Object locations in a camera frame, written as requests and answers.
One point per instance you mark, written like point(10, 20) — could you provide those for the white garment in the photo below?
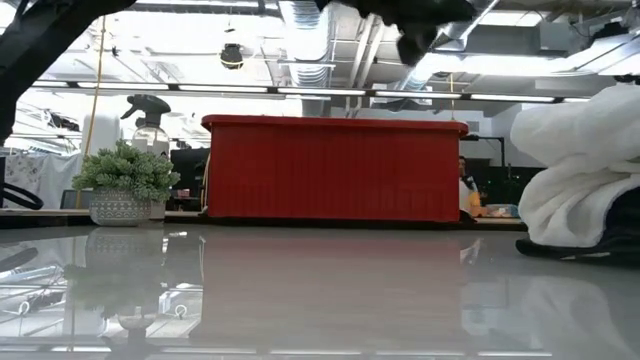
point(575, 175)

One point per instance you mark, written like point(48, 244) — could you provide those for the person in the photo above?
point(462, 172)

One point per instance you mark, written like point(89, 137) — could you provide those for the white patterned cloth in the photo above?
point(50, 175)

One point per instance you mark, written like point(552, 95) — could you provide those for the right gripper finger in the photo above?
point(415, 47)

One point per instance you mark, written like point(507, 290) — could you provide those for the yellow orange object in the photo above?
point(475, 202)

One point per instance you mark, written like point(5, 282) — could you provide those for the green potted succulent plant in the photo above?
point(125, 170)

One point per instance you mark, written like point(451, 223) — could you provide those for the black jacket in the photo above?
point(620, 235)

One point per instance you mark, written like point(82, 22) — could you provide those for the wide black computer monitor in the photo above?
point(505, 185)

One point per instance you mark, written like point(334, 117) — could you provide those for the silver ceiling ventilation duct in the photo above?
point(310, 50)

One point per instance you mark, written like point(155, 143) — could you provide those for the clear spray bottle grey head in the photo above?
point(150, 137)

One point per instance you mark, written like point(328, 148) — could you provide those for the ceiling strip light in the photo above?
point(510, 97)
point(576, 100)

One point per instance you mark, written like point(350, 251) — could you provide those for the red plastic laundry bin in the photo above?
point(330, 170)

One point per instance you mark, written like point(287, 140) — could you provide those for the black round ceiling device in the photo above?
point(231, 54)

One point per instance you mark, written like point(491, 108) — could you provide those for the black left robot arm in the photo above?
point(40, 50)

